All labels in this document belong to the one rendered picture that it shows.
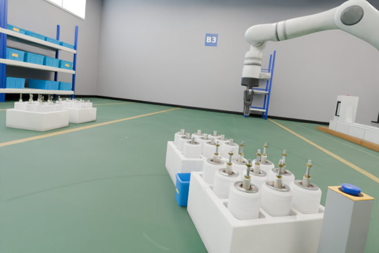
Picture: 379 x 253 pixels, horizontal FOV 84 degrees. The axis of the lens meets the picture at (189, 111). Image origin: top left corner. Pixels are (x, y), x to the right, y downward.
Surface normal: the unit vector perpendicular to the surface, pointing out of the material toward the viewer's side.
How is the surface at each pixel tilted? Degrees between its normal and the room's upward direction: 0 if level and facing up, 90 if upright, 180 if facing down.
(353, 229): 90
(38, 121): 90
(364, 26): 119
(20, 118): 90
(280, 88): 90
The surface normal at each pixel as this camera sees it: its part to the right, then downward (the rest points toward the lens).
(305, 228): 0.29, 0.11
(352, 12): -0.55, 0.26
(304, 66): -0.19, 0.07
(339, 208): -0.95, -0.07
